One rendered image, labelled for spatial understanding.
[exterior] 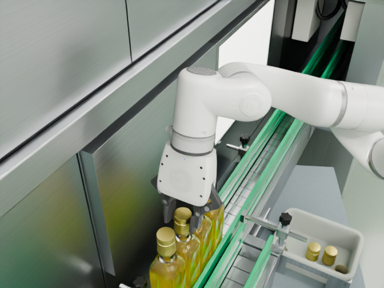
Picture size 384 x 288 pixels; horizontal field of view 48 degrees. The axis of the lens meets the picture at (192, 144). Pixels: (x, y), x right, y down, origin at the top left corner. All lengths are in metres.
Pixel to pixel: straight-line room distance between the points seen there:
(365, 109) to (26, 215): 0.58
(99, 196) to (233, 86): 0.31
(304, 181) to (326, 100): 0.80
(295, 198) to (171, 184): 0.76
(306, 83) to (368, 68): 0.95
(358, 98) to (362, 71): 0.95
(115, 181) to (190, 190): 0.15
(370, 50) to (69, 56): 1.24
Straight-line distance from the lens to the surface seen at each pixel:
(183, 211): 0.82
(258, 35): 1.35
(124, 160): 0.81
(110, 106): 0.73
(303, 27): 1.85
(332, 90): 0.77
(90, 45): 0.70
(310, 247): 1.25
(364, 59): 1.71
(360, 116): 0.80
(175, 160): 0.74
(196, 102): 0.68
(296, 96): 0.80
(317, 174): 1.57
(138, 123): 0.81
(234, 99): 0.68
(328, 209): 1.46
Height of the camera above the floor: 1.77
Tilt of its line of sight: 39 degrees down
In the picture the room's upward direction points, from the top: straight up
